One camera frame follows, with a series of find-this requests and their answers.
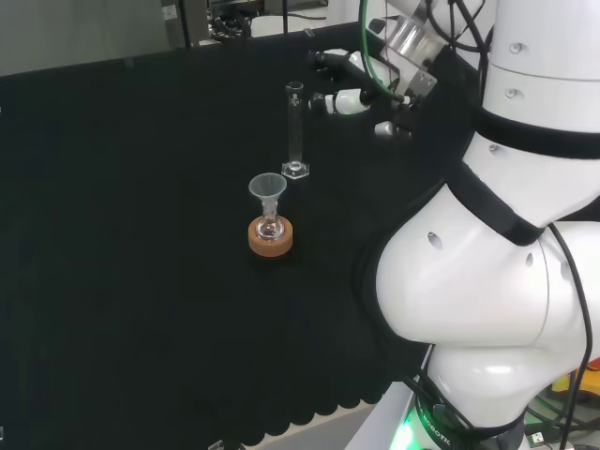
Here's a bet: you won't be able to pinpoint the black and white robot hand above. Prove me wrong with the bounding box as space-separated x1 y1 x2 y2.
308 47 480 154

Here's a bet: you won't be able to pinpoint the clear glass graduated cylinder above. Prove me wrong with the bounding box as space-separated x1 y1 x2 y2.
280 81 312 181

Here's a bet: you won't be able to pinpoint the clear plastic funnel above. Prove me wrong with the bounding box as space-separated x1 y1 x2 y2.
247 172 288 213

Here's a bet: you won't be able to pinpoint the clear round-bottom flask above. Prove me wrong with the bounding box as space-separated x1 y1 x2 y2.
255 201 286 244

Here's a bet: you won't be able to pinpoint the grey cabinet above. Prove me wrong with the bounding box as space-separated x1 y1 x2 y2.
160 0 208 50

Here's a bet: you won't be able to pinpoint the black table cloth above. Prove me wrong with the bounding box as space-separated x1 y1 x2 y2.
0 21 474 450

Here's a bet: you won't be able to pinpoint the yellow stop button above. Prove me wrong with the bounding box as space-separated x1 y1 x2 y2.
550 354 600 405

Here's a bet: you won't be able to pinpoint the green cable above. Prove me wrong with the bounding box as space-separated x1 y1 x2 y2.
359 0 410 102

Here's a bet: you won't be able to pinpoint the black background cable bundle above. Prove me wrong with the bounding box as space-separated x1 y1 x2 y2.
207 9 254 42

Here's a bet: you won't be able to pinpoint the black upper arm cables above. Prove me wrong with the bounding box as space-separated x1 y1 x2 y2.
444 0 496 55

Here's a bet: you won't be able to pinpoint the cork ring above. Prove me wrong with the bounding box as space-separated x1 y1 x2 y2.
247 217 295 258

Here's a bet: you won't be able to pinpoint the long black arm cable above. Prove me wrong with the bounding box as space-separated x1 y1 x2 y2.
546 221 594 450

